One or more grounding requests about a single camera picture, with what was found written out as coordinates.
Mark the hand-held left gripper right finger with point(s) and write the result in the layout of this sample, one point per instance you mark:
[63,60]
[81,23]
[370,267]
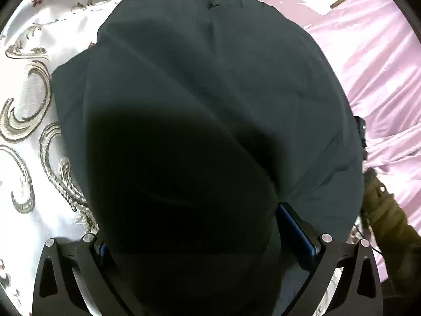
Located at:
[296,232]

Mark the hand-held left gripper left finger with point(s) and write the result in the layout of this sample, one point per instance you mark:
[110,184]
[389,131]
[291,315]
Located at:
[102,249]

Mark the black padded jacket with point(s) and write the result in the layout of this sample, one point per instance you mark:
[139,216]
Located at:
[204,121]

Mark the person's right forearm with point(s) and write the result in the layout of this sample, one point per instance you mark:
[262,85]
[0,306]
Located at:
[391,223]

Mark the pink cloth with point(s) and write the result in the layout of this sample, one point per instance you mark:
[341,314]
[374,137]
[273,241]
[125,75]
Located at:
[375,72]

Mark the floral satin bedspread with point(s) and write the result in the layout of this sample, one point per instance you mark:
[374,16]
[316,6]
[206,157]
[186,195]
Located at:
[42,72]

